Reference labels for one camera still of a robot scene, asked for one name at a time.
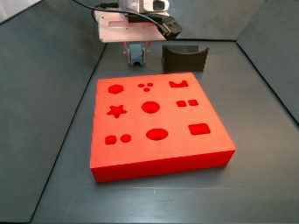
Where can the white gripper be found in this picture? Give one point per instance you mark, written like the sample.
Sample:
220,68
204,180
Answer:
115,29

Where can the black curved fixture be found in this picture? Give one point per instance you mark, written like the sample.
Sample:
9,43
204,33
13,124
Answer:
183,58

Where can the red shape sorter block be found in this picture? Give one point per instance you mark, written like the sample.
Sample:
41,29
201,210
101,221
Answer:
155,127

